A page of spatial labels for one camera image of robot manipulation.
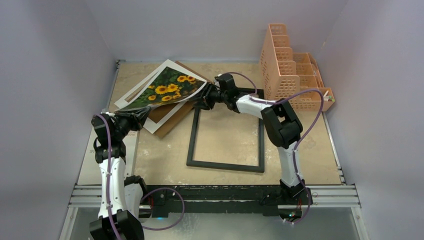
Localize brown frame backing board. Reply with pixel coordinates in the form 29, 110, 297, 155
126, 60, 213, 139

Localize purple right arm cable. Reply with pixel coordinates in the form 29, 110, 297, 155
216, 71, 325, 226

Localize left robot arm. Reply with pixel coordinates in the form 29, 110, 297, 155
89, 106, 151, 240

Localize white sheet on table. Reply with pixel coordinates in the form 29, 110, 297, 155
76, 127, 142, 186

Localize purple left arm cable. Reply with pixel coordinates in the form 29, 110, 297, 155
94, 112, 186, 240

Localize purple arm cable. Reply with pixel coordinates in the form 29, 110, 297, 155
94, 112, 186, 240
216, 71, 325, 226

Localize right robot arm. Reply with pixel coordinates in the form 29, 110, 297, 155
194, 73, 305, 204

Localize sunflower photo print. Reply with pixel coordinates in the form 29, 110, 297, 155
118, 66, 207, 112

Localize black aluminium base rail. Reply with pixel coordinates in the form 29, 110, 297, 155
67, 183, 362, 218

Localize small items in organizer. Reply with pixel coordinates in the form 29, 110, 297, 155
323, 90, 334, 102

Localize orange plastic organizer basket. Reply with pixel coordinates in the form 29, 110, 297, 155
259, 23, 336, 112

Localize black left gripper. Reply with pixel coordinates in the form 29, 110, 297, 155
113, 107, 151, 140

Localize black picture frame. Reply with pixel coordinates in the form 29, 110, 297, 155
186, 103, 265, 174

